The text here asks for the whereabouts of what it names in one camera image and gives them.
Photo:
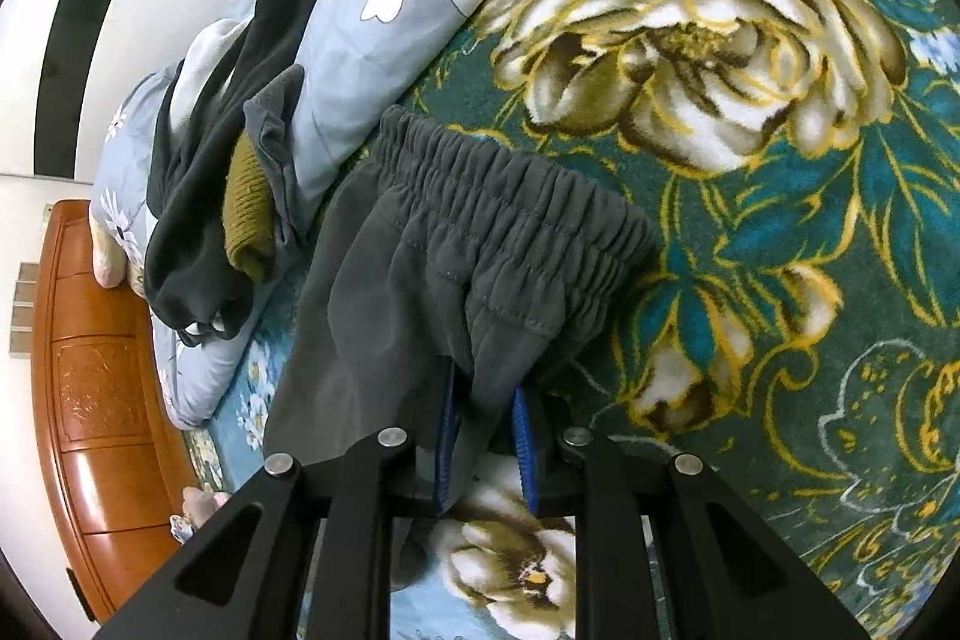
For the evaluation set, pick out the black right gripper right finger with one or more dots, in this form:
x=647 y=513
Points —
x=549 y=478

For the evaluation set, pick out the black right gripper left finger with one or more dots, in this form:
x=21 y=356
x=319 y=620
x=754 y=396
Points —
x=439 y=433

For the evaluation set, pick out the dark grey trousers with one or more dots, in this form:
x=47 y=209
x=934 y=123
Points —
x=440 y=247

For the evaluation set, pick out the pile of dark clothes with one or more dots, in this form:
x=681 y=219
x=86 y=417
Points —
x=189 y=282

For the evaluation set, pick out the folded pink garment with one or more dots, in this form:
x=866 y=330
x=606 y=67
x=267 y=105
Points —
x=199 y=506

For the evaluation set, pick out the folded light blue garment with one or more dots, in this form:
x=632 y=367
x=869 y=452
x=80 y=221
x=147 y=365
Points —
x=181 y=528

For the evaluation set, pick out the orange wooden headboard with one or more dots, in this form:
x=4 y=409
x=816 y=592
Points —
x=113 y=465

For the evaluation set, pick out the teal floral blanket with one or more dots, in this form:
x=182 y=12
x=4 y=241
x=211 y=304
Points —
x=797 y=323

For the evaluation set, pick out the light blue floral quilt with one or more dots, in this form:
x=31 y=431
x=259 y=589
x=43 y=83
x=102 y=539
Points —
x=357 y=57

